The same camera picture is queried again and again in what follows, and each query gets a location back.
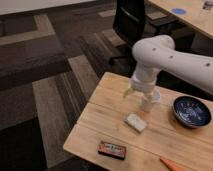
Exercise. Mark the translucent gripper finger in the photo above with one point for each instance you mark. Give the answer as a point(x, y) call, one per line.
point(127, 92)
point(147, 102)

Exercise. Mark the dark blue ceramic bowl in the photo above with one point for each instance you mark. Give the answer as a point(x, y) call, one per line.
point(191, 112)

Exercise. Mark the black office chair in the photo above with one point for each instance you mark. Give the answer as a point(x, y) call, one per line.
point(131, 17)

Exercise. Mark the blue round disc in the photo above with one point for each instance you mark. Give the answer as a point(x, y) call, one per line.
point(178, 11)

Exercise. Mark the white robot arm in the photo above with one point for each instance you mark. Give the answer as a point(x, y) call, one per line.
point(158, 53)

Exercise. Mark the far wooden desk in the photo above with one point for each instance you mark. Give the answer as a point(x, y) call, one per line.
point(196, 17)

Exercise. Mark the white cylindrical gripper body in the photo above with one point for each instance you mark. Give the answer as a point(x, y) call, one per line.
point(144, 78)

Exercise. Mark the white paper cup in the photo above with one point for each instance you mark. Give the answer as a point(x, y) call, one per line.
point(155, 98)

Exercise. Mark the orange carrot toy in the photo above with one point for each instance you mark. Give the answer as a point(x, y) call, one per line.
point(171, 165)

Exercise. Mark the white rectangular sponge block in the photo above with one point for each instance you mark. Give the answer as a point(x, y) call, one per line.
point(135, 122)

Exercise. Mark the red and black snack box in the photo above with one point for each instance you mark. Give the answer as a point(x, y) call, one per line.
point(112, 150)

